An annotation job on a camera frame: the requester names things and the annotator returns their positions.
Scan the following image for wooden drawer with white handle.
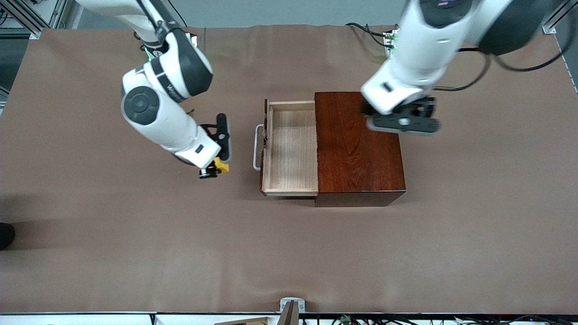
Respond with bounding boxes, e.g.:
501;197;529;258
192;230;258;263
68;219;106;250
253;99;320;197

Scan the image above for grey profile beam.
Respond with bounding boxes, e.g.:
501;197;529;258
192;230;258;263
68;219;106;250
276;300;300;325

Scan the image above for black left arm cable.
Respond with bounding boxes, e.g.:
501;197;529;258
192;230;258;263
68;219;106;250
440;43;578;92

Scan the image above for dark red wooden cabinet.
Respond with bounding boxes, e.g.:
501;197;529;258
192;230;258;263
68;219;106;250
314;92;407;208

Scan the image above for brown table cover mat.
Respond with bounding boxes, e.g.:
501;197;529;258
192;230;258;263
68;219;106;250
0;23;578;315

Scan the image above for light wooden plank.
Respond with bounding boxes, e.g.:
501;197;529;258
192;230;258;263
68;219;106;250
213;317;272;325

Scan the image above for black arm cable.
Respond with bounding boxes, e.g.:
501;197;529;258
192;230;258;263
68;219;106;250
440;43;578;92
135;0;168;37

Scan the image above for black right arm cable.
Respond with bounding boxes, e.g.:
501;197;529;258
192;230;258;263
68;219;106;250
135;0;168;37

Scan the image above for tangled black cables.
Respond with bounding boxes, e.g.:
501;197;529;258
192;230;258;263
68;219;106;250
300;314;578;325

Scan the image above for black round object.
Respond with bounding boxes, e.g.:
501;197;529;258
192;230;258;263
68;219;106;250
0;223;16;251

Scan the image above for black base cable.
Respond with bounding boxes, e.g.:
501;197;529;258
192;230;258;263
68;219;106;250
168;0;188;28
345;23;393;48

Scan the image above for small metal bracket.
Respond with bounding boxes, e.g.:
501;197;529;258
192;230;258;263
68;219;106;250
280;297;306;313

